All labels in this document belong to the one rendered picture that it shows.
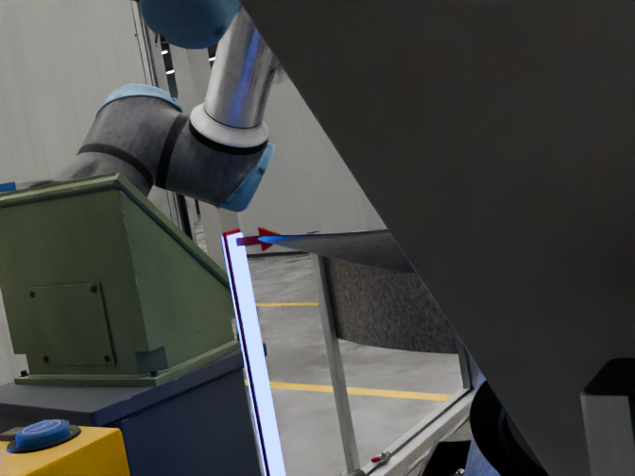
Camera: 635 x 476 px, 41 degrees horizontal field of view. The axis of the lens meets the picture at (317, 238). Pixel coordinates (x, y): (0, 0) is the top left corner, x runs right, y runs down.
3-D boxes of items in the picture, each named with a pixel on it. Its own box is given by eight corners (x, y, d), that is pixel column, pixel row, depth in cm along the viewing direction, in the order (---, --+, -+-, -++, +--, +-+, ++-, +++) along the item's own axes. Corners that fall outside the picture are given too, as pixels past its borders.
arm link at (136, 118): (77, 178, 129) (111, 112, 136) (163, 207, 129) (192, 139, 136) (73, 132, 119) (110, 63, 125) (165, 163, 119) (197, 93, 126)
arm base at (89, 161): (18, 209, 120) (47, 155, 125) (105, 263, 128) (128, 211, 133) (69, 179, 110) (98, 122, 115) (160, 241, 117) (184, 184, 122)
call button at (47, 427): (42, 458, 62) (37, 435, 62) (7, 454, 65) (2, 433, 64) (83, 437, 66) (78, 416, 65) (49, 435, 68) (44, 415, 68)
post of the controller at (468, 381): (481, 389, 129) (461, 263, 128) (462, 389, 131) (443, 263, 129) (488, 383, 132) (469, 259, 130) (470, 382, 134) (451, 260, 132)
